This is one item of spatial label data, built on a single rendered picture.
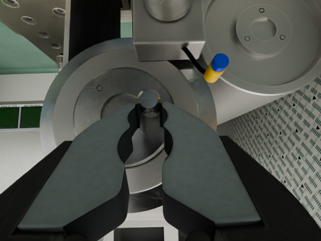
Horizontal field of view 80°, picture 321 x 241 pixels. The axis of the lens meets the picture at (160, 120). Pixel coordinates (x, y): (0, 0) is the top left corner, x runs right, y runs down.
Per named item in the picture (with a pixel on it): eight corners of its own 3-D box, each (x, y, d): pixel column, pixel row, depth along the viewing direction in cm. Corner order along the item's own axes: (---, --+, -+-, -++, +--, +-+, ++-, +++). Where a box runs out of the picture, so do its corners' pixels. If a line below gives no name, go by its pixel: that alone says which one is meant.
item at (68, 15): (74, -86, 21) (67, 80, 18) (121, 38, 44) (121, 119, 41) (69, -86, 21) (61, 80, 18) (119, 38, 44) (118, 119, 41)
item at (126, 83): (65, 76, 15) (163, 57, 15) (77, 85, 16) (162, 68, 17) (79, 177, 13) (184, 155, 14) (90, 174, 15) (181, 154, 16)
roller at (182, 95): (189, 41, 16) (209, 185, 14) (172, 107, 42) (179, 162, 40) (49, 56, 16) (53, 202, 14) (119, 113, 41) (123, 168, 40)
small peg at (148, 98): (156, 85, 11) (163, 107, 11) (157, 97, 14) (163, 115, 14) (133, 91, 11) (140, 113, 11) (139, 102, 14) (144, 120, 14)
